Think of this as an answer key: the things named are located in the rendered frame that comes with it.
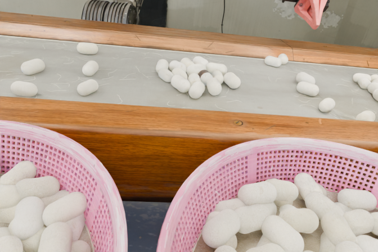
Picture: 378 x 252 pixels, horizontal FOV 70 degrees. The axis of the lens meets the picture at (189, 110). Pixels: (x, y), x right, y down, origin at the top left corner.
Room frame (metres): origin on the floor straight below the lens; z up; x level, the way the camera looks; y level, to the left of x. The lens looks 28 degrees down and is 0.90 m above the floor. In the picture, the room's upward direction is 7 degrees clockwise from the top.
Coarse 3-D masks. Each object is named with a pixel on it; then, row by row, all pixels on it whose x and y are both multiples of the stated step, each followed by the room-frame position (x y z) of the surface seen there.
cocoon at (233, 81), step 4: (224, 76) 0.41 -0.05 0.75; (228, 76) 0.41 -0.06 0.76; (232, 76) 0.40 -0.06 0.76; (236, 76) 0.40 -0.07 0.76; (224, 80) 0.41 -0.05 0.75; (228, 80) 0.40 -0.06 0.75; (232, 80) 0.39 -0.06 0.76; (236, 80) 0.39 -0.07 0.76; (228, 84) 0.40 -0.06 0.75; (232, 84) 0.39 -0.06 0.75; (236, 84) 0.39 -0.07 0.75; (232, 88) 0.40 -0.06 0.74
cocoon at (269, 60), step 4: (268, 56) 0.55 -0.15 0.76; (272, 56) 0.55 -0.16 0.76; (264, 60) 0.55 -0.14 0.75; (268, 60) 0.54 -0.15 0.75; (272, 60) 0.54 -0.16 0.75; (276, 60) 0.54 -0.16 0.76; (280, 60) 0.54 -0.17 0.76; (268, 64) 0.54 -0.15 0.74; (272, 64) 0.54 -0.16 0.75; (276, 64) 0.53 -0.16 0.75; (280, 64) 0.54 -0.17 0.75
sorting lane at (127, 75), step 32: (0, 64) 0.38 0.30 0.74; (64, 64) 0.42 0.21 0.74; (128, 64) 0.45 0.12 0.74; (224, 64) 0.52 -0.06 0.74; (256, 64) 0.55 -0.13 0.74; (288, 64) 0.58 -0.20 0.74; (320, 64) 0.60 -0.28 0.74; (64, 96) 0.30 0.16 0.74; (96, 96) 0.32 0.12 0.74; (128, 96) 0.33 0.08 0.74; (160, 96) 0.34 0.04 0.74; (224, 96) 0.37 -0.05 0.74; (256, 96) 0.38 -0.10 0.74; (288, 96) 0.40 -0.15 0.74; (320, 96) 0.41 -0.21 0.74; (352, 96) 0.43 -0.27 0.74
